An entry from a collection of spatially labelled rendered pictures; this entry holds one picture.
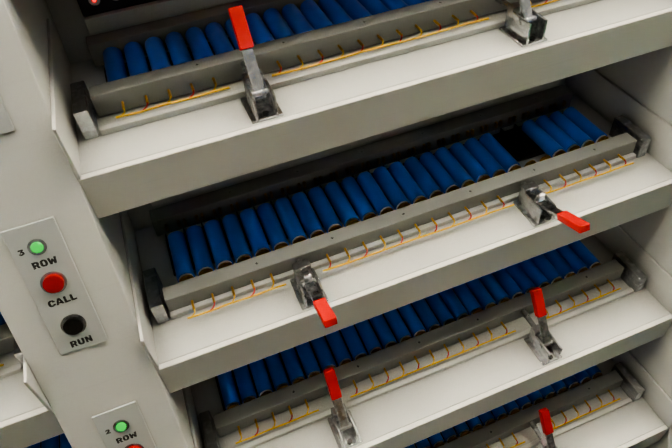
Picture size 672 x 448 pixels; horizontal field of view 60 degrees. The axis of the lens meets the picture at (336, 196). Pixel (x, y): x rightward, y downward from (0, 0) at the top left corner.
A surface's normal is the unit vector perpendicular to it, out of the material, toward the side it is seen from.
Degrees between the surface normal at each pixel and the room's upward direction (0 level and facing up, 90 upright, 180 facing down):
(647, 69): 90
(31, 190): 90
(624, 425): 21
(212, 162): 111
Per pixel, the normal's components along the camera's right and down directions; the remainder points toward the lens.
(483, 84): 0.36, 0.64
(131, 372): 0.31, 0.33
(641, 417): -0.07, -0.71
